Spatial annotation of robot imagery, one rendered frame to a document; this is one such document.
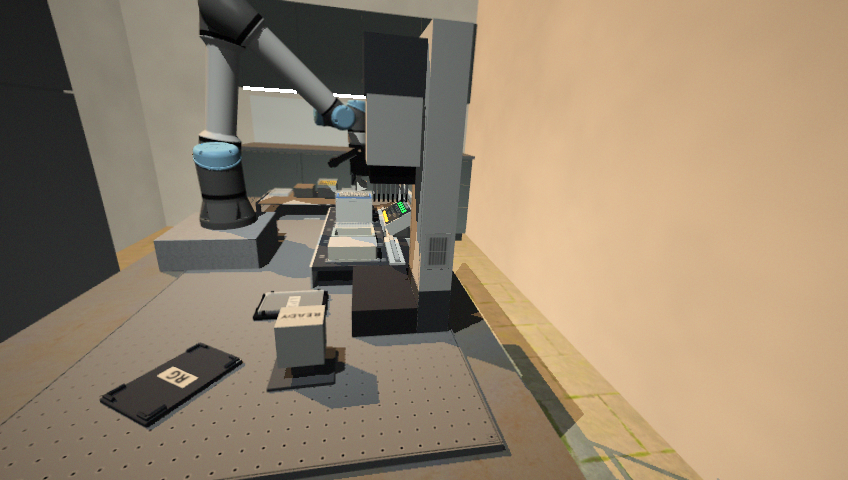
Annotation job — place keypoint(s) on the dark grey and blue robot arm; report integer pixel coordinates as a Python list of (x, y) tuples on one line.
[(217, 157)]

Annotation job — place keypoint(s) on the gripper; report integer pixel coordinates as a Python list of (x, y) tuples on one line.
[(359, 164)]

